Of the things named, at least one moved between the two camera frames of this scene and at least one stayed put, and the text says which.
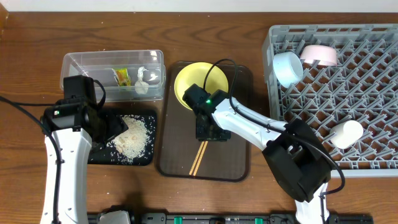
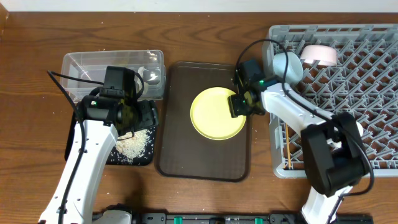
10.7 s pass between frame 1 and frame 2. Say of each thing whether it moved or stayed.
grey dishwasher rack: stayed
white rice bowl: stayed
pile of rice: stayed
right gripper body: moved
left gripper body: moved
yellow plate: moved
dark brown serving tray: stayed
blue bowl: stayed
